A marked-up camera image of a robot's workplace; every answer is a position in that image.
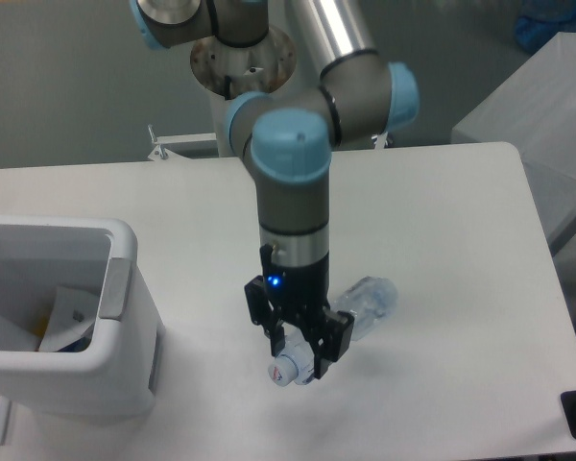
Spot white pedestal foot left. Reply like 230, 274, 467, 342
147, 124, 219, 161

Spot clear plastic water bottle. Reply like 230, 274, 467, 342
268, 277, 398, 387

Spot blue plastic bag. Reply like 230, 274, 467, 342
514, 0, 576, 55

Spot white pedestal foot right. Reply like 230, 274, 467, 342
371, 132, 395, 150

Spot white paper wrapper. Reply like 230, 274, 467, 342
49, 286, 100, 324

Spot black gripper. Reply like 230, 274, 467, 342
244, 244, 355, 379

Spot grey covered side table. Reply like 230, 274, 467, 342
451, 33, 576, 253

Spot white trash can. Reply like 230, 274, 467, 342
0, 215, 165, 416

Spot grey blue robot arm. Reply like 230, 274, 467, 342
131, 1, 420, 379

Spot blue yellow trash in bin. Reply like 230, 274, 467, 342
35, 320, 95, 352

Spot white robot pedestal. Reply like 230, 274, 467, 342
190, 26, 297, 158

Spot white pedestal foot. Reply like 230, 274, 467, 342
371, 132, 395, 150
147, 124, 219, 161

